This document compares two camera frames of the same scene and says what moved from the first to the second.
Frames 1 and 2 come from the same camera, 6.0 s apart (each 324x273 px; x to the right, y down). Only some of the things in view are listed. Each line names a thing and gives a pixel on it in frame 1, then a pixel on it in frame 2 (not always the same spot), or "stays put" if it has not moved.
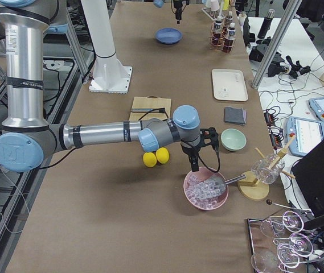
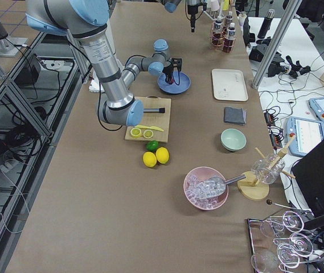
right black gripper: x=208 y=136 → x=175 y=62
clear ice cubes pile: x=205 y=191 stays put
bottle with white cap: x=230 y=41 stays put
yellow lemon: x=150 y=159 stays put
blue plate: x=168 y=35 → x=185 y=81
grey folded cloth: x=235 y=115 stays put
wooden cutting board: x=151 y=102 stays put
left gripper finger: x=178 y=15 → x=192 y=21
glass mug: x=266 y=174 stays put
